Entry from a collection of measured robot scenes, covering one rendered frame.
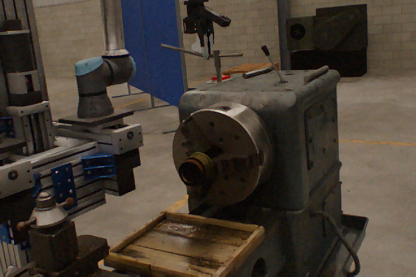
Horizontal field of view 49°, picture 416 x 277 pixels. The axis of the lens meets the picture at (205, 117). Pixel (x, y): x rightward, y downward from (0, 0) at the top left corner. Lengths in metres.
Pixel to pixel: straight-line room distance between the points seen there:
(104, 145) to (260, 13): 10.53
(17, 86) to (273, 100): 0.95
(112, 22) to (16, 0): 0.37
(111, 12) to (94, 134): 0.50
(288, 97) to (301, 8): 10.36
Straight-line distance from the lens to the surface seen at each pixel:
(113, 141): 1.82
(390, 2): 11.32
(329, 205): 1.93
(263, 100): 1.51
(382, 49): 11.40
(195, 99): 1.63
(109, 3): 1.97
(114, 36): 1.98
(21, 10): 1.96
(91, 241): 1.16
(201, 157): 1.34
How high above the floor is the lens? 1.51
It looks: 12 degrees down
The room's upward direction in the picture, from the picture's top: 5 degrees counter-clockwise
